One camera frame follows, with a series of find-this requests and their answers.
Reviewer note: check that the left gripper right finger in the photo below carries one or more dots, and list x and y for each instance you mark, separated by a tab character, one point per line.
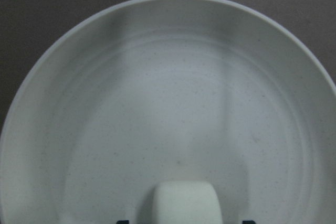
248	222

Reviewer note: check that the cream round plate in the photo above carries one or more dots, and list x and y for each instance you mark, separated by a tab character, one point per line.
148	91

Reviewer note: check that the white steamed bun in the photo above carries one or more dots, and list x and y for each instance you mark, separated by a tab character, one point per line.
186	202

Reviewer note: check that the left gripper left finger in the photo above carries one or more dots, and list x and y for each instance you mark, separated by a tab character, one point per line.
122	222

